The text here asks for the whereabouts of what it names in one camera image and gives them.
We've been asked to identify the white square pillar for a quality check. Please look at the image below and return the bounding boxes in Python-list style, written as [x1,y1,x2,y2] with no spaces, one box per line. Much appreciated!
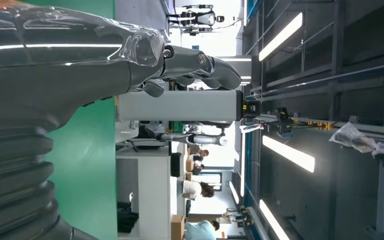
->
[118,90,244,122]

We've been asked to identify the white cabinet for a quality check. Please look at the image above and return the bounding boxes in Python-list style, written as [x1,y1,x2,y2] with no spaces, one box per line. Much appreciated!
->
[115,147,172,240]

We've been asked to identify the black chair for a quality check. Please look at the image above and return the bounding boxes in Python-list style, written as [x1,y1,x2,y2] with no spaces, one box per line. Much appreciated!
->
[170,152,182,178]

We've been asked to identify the black bag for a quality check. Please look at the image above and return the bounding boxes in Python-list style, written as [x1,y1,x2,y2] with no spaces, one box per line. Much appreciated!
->
[116,201,140,234]

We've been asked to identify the person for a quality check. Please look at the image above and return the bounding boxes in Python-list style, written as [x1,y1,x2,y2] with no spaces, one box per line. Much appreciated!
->
[182,180,215,200]
[187,144,210,158]
[184,220,220,240]

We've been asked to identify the white black humanoid robot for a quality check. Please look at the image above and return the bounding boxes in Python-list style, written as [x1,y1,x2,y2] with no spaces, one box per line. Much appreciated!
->
[167,3,226,36]

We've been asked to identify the brown cardboard box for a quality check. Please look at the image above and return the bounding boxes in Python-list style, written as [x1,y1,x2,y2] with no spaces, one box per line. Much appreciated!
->
[170,215,186,240]

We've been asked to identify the narrow ceiling light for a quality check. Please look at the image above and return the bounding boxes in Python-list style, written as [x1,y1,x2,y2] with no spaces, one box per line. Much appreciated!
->
[228,181,241,205]

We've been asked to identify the long ceiling light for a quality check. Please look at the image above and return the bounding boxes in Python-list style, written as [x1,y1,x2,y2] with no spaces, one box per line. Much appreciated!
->
[258,12,304,62]
[262,135,316,174]
[259,199,291,240]

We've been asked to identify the black yellow overhead hoist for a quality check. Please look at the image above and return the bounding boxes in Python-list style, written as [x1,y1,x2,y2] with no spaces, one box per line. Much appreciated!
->
[243,100,334,138]

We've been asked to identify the clear plastic bag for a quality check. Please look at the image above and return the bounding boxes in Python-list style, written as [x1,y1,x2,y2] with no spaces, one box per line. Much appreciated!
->
[328,121,384,158]

